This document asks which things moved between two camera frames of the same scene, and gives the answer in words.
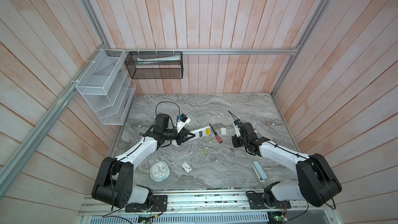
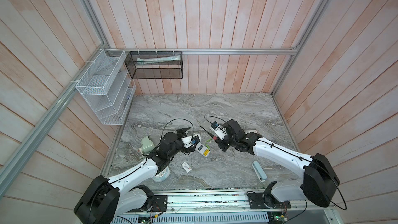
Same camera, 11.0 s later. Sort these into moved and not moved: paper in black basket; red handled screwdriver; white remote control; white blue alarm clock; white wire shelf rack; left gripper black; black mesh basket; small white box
Moved: left gripper black; white remote control; red handled screwdriver
Not moved: white blue alarm clock; white wire shelf rack; black mesh basket; paper in black basket; small white box
